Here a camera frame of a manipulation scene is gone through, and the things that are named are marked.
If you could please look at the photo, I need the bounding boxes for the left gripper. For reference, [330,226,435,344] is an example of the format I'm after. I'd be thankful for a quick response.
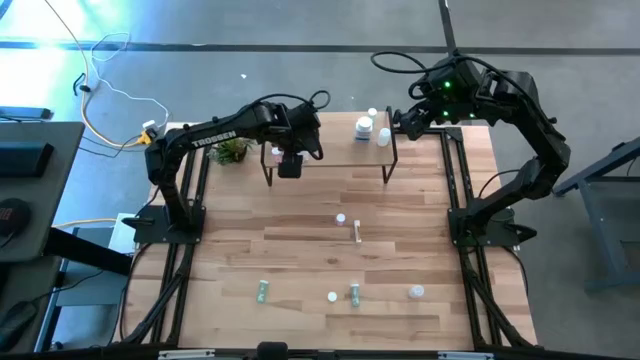
[277,103,325,180]

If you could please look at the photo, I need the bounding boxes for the large white labelled medicine bottle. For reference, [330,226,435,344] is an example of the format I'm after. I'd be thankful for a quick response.
[354,115,375,143]

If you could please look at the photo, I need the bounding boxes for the potted succulent plant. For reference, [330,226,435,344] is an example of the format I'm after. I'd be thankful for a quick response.
[207,137,256,166]

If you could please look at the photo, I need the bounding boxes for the blue-grey metal table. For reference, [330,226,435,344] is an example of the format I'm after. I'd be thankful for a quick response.
[549,134,640,294]

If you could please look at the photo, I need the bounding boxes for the dark grey desk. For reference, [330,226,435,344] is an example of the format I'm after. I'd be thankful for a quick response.
[0,121,134,351]

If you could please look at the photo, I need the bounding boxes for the black rectangular device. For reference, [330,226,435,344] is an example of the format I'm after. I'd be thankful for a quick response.
[0,141,55,179]

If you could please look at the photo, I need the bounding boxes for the round black puck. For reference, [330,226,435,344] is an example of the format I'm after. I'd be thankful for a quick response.
[0,198,32,237]

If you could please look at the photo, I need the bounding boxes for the black aluminium table frame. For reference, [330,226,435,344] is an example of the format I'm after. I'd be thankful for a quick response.
[119,112,539,351]

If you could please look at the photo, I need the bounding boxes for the wooden shelf black metal frame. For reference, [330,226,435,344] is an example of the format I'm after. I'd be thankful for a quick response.
[258,105,399,186]

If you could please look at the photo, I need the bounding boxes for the white cable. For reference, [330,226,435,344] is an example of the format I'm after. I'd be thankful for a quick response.
[89,32,171,131]

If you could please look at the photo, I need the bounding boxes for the white power adapter with cable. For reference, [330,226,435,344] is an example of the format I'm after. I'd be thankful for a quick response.
[43,0,154,149]

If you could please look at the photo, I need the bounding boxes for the short black cable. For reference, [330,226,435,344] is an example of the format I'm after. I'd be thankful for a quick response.
[72,72,93,97]

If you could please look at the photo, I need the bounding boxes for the yellow cable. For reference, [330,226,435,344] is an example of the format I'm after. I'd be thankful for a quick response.
[52,217,119,230]

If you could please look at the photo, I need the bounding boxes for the silver metal bracket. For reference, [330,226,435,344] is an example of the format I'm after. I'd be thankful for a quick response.
[437,351,495,360]
[157,349,216,360]

